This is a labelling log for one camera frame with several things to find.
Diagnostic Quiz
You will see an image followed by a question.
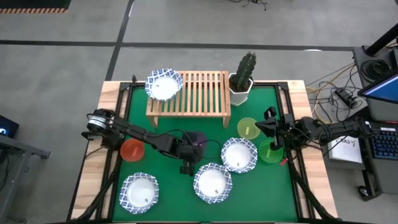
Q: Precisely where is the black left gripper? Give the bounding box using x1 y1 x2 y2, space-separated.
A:
175 138 203 177

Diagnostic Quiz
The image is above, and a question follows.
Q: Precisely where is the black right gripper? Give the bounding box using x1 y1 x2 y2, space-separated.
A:
255 114 297 151

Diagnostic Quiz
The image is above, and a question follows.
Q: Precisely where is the blue patterned paper bowl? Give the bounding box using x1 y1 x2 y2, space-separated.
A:
144 68 185 102
220 137 259 174
119 172 160 215
193 162 233 205

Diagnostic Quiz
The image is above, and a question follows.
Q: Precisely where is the purple plastic bowl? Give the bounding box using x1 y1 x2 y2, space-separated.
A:
182 131 208 156

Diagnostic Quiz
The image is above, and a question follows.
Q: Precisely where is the slatted wooden shelf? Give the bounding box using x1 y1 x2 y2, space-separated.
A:
146 70 232 129

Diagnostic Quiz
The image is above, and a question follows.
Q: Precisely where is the yellow-green plastic cup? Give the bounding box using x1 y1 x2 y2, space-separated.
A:
236 117 262 141

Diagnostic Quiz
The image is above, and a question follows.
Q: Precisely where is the green table mat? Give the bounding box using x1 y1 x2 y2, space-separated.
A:
111 85 300 223

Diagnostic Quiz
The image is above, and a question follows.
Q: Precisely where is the green cactus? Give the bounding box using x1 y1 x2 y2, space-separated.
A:
233 51 257 93

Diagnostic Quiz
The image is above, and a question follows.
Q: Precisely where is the white paper sheet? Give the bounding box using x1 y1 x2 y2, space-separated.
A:
327 134 364 164

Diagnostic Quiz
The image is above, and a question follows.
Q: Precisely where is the black power strip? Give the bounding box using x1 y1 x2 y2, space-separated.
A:
335 88 359 109

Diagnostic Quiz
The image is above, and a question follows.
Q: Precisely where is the backlit black keyboard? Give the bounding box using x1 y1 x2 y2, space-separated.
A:
371 126 398 161

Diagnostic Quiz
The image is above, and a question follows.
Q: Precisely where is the computer monitor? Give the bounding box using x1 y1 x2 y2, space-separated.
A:
356 72 398 105

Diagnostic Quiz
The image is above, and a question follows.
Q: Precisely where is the black pole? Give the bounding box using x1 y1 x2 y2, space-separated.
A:
366 22 398 57

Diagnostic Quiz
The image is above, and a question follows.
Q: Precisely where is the grey side desk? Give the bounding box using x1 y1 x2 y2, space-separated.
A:
0 114 52 222

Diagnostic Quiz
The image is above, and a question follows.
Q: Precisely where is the striped hazard floor mat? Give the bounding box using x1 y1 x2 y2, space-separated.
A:
0 0 72 14

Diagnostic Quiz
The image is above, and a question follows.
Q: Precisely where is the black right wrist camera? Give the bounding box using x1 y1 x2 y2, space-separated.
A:
263 106 279 121

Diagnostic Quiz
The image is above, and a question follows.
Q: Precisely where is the black metal table frame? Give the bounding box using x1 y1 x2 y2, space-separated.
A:
67 74 336 223

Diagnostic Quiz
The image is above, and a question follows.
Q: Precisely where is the yellow floor cable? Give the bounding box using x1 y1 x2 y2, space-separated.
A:
306 63 356 124

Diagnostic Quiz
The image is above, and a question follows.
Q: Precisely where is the coiled black cable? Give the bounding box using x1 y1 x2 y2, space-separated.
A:
361 58 391 83

